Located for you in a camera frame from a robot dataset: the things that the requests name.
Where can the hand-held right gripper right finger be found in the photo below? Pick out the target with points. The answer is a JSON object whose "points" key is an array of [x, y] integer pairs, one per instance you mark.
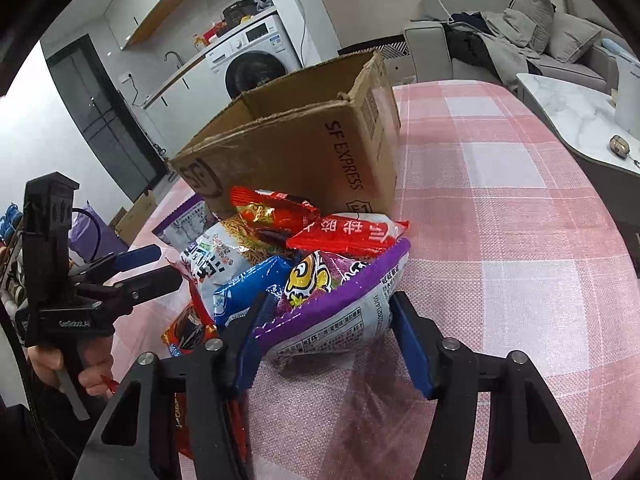
{"points": [[412, 350]]}

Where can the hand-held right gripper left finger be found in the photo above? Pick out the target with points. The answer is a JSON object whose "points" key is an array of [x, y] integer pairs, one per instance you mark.
{"points": [[250, 342]]}

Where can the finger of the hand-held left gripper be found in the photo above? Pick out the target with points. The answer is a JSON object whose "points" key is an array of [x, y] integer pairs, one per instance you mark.
{"points": [[137, 256], [155, 280]]}

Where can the blue cookie packet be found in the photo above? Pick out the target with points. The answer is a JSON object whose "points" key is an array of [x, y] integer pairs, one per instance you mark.
{"points": [[240, 292]]}

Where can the purple and white snack packet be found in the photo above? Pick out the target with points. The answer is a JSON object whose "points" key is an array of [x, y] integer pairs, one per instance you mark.
{"points": [[182, 227]]}

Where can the dark red snack packet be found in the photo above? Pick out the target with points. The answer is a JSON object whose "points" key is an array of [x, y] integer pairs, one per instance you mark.
{"points": [[187, 330]]}

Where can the white noodle snack packet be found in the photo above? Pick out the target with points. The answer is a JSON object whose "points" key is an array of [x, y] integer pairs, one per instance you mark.
{"points": [[220, 255]]}

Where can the purple cartoon snack packet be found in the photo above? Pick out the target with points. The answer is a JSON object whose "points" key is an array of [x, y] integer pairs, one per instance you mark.
{"points": [[340, 330]]}

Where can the red and gold cookie packet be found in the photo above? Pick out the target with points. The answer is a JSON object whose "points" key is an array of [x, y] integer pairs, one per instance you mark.
{"points": [[270, 215]]}

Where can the red packet with white print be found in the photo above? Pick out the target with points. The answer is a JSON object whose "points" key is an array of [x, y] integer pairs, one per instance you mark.
{"points": [[350, 234]]}

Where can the brown cardboard box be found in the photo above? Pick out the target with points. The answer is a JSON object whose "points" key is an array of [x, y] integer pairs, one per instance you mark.
{"points": [[300, 160]]}

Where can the person's left hand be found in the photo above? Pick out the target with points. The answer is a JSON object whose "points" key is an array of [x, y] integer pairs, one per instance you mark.
{"points": [[95, 372]]}

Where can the plain cardboard box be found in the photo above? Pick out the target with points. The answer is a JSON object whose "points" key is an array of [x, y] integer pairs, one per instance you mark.
{"points": [[137, 215]]}

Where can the purple bag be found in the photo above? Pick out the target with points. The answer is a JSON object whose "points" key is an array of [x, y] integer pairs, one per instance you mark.
{"points": [[82, 232]]}

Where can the dark door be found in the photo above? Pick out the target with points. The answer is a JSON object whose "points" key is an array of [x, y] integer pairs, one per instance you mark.
{"points": [[100, 125]]}

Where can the pink plaid tablecloth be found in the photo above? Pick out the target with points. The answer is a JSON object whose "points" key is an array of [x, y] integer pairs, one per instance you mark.
{"points": [[500, 210]]}

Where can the kitchen counter cabinet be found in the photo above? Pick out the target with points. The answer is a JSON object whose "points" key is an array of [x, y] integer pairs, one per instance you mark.
{"points": [[195, 85]]}

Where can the metal faucet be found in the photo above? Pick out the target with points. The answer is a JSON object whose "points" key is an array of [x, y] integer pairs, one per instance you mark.
{"points": [[174, 57]]}

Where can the yellow bottle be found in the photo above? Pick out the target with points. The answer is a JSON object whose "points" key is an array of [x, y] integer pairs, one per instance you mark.
{"points": [[198, 41]]}

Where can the white washing machine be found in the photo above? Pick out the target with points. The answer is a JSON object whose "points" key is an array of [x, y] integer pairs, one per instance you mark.
{"points": [[260, 60]]}

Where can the red container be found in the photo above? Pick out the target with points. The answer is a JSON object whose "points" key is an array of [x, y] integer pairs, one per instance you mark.
{"points": [[210, 35]]}

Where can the black cooking pot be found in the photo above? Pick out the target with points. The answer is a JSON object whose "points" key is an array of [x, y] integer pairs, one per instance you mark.
{"points": [[240, 10]]}

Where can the marble coffee table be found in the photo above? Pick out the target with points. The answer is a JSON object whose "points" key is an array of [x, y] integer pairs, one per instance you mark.
{"points": [[565, 110]]}

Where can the black garment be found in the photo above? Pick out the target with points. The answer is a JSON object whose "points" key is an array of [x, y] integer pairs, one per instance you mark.
{"points": [[467, 47]]}

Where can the grey jacket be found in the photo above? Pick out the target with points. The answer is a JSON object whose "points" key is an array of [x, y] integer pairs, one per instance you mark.
{"points": [[510, 40]]}

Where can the grey sofa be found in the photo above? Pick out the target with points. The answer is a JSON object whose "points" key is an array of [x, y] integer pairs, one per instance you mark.
{"points": [[575, 67]]}

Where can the white electric kettle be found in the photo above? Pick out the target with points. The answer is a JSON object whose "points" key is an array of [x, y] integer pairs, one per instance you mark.
{"points": [[627, 95]]}

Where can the grey pillow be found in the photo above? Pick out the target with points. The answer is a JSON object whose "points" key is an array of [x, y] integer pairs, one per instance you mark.
{"points": [[572, 37], [532, 15]]}

